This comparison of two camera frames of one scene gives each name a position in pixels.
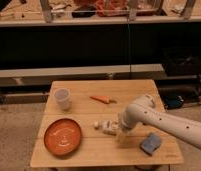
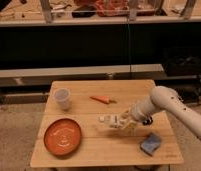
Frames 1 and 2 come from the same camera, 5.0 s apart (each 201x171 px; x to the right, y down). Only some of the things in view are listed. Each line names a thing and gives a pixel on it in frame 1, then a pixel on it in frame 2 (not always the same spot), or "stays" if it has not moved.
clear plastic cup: [62, 96] stays
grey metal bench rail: [43, 77] stays
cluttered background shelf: [96, 12] stays
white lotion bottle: [111, 127] → [112, 121]
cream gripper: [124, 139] → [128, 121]
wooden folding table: [79, 127] stays
